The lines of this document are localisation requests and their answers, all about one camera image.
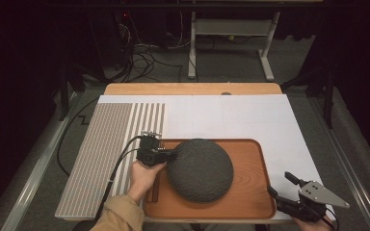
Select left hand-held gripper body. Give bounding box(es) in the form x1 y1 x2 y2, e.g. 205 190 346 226
136 130 167 167

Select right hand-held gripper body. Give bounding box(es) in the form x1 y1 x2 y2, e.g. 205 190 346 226
276 180 351 223

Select brown wooden tray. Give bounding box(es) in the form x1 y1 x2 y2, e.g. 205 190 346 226
143 138 278 220

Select dark grey round cushion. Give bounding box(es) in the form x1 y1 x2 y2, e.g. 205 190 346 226
166 138 235 204

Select person's left hand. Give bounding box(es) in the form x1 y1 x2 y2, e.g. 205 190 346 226
126 159 168 205

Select person's right hand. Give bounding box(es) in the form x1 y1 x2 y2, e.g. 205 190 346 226
290 215 333 231

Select striped woven placemat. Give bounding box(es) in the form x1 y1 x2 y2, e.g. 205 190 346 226
55 101 168 219

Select white table sheet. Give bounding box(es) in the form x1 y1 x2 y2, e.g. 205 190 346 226
97 93 336 222

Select black stand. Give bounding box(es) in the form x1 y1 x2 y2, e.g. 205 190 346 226
280 66 335 129
59 61 110 121

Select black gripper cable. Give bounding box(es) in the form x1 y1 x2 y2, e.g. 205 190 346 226
94 135 144 223
320 207 335 231

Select aluminium floor rail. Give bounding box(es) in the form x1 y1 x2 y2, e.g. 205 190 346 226
0 90 80 231
307 95 370 231

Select black floor cable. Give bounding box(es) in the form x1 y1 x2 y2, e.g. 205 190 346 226
56 96 101 177

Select tangled black cables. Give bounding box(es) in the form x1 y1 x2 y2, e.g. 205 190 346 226
119 22 191 83

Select grey metal stand frame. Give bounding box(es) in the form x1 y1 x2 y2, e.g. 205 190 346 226
187 11 282 82

